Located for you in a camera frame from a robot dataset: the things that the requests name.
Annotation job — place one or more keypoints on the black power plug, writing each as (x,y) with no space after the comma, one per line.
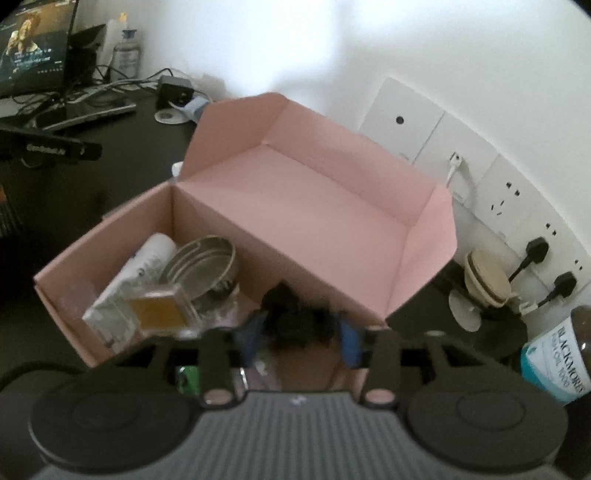
(535,249)
(565,281)

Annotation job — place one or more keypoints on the beige suction cup holder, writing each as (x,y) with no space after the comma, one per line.
(485,277)

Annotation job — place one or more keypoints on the black smartphone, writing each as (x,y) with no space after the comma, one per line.
(87,116)

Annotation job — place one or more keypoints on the brown supplement bottle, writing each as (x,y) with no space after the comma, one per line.
(563,355)

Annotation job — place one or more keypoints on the black desktop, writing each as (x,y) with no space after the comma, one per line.
(115,184)

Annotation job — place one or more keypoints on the computer monitor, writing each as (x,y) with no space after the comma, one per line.
(32,46)

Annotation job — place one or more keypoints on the black box device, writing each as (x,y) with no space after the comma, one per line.
(87,55)

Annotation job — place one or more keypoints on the white round disc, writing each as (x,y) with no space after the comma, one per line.
(170,116)

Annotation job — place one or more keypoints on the white wall socket panel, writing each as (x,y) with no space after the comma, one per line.
(415,115)

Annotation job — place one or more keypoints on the clear bottle blue cap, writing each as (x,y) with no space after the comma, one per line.
(127,55)

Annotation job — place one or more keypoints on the white tube yellow cap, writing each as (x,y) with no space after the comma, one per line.
(115,37)

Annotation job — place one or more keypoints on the metal tea strainer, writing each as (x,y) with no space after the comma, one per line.
(203,267)

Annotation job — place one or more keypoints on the pink cardboard box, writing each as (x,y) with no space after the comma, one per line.
(314,184)

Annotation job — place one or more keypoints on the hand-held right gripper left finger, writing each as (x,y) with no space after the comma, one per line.
(249,341)

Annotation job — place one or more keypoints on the black power adapter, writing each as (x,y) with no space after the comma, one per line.
(174,90)

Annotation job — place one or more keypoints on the clear plastic box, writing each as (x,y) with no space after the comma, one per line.
(161,311)

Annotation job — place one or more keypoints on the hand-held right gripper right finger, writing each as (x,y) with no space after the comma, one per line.
(352,346)

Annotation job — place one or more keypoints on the black hair scrunchie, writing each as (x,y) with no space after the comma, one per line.
(300,318)

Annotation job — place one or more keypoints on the blue USB charger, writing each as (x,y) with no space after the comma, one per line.
(196,110)

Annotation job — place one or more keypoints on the white squeeze tube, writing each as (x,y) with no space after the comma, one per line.
(138,272)

